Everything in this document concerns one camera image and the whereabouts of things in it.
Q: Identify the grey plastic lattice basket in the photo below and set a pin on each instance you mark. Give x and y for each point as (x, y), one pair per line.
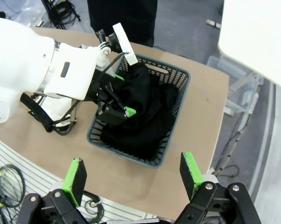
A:
(181, 81)

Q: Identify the small white floor block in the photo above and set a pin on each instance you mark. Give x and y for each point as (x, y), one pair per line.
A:
(212, 23)

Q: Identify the white side table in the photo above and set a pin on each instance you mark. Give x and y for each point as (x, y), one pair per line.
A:
(252, 35)

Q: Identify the black camera tripod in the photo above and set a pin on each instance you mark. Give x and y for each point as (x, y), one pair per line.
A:
(50, 11)

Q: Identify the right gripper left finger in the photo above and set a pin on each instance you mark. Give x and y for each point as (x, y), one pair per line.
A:
(72, 186)

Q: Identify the clear plastic storage box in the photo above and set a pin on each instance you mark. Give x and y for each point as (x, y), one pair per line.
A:
(243, 84)

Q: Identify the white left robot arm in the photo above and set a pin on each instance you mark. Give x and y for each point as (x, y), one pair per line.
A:
(19, 58)

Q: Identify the person in black clothing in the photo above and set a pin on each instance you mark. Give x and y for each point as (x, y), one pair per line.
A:
(121, 18)

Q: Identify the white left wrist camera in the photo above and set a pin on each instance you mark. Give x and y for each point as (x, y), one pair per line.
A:
(124, 42)

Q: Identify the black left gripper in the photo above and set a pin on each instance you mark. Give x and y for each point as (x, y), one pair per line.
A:
(100, 93)

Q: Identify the plain black garment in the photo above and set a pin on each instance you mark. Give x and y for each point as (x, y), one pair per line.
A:
(142, 140)

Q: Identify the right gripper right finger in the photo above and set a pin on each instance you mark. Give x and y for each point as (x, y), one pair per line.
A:
(194, 179)

